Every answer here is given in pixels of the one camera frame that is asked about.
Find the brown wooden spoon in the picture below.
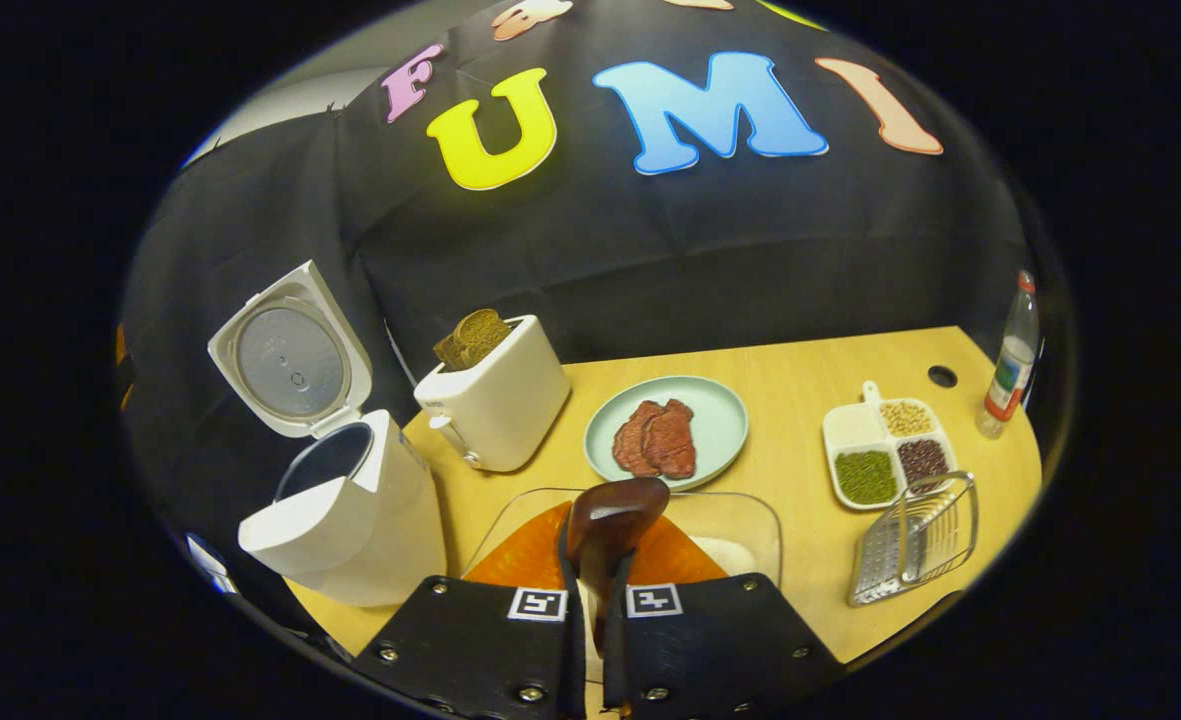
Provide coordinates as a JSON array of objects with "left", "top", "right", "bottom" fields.
[{"left": 564, "top": 477, "right": 672, "bottom": 657}]

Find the heap of soybeans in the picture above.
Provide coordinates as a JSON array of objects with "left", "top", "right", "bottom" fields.
[{"left": 879, "top": 400, "right": 937, "bottom": 438}]

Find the black backdrop cloth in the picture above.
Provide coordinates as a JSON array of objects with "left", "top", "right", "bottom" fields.
[{"left": 120, "top": 0, "right": 1041, "bottom": 641}]

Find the clear plastic water bottle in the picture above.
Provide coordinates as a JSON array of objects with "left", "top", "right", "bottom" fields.
[{"left": 975, "top": 269, "right": 1042, "bottom": 440}]

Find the white toaster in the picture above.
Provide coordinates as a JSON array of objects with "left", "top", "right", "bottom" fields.
[{"left": 413, "top": 315, "right": 572, "bottom": 474}]

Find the clear glass dish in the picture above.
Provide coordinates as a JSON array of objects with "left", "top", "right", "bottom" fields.
[{"left": 460, "top": 487, "right": 784, "bottom": 601}]

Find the white divided dish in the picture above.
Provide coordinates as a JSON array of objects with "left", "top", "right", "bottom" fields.
[{"left": 822, "top": 380, "right": 959, "bottom": 512}]

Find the white rice cooker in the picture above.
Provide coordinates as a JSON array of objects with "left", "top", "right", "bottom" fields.
[{"left": 207, "top": 260, "right": 449, "bottom": 609}]

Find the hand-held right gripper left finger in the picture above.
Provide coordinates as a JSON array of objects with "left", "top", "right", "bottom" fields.
[{"left": 355, "top": 500, "right": 588, "bottom": 720}]

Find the white and blue item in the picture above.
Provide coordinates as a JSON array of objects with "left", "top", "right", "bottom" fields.
[{"left": 184, "top": 533, "right": 239, "bottom": 598}]

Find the light green plate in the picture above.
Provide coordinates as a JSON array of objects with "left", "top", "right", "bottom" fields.
[{"left": 584, "top": 375, "right": 751, "bottom": 492}]

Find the heap of red beans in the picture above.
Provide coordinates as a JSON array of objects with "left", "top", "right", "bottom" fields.
[{"left": 896, "top": 438, "right": 952, "bottom": 492}]

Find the red meat slice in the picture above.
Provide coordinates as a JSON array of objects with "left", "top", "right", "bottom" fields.
[
  {"left": 644, "top": 399, "right": 699, "bottom": 481},
  {"left": 612, "top": 401, "right": 663, "bottom": 478}
]

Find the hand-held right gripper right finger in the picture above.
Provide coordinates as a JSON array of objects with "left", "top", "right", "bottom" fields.
[{"left": 605, "top": 515, "right": 843, "bottom": 720}]

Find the heap of green mung beans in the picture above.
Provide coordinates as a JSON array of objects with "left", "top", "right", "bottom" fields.
[{"left": 834, "top": 450, "right": 900, "bottom": 506}]

